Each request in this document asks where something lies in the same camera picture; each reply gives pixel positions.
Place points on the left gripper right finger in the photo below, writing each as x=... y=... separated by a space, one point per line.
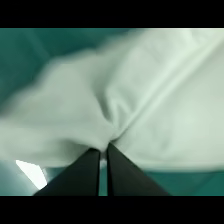
x=128 y=176

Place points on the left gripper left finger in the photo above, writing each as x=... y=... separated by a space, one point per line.
x=78 y=176

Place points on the white T-shirt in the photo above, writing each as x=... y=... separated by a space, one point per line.
x=156 y=100

